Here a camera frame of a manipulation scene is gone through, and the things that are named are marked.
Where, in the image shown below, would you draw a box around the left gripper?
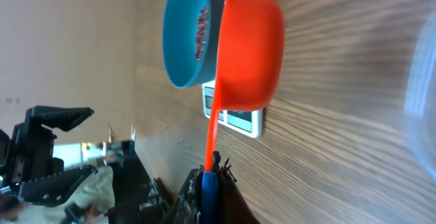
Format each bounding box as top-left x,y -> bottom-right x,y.
1,106 -> 97,207

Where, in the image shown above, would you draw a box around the white digital kitchen scale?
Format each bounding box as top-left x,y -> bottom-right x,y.
202,80 -> 264,138

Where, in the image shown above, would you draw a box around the red beans in bowl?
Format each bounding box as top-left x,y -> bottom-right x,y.
195,5 -> 208,61

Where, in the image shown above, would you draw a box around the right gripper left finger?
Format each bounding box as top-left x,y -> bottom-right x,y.
166,167 -> 204,224

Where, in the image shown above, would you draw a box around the clear plastic container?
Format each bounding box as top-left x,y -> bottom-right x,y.
403,12 -> 435,180

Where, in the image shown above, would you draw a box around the red scoop with blue handle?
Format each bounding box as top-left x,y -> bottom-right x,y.
200,0 -> 285,223

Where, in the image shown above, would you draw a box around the blue metal bowl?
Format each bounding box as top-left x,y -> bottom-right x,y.
162,0 -> 224,89

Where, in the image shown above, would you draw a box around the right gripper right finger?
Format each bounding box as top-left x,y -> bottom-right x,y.
213,151 -> 260,224

